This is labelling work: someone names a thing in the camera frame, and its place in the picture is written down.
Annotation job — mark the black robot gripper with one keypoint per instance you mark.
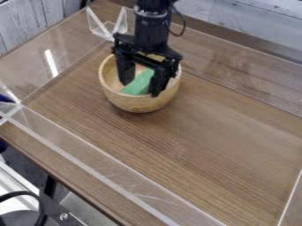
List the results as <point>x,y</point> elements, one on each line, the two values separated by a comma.
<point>146,48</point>

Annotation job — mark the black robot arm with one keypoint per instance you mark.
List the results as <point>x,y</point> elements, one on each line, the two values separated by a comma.
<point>156,5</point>

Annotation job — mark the black table leg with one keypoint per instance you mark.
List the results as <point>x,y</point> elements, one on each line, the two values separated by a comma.
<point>50,187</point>

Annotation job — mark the clear acrylic tray wall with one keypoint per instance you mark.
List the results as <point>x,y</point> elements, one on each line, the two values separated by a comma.
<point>210,161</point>

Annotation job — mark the clear acrylic corner bracket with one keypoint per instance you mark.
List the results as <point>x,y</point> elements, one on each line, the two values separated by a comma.
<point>106,29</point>

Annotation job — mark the green rectangular block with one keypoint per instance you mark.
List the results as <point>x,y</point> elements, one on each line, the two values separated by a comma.
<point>140,85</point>

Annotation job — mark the light wooden bowl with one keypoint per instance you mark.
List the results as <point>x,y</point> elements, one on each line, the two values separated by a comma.
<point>133,103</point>

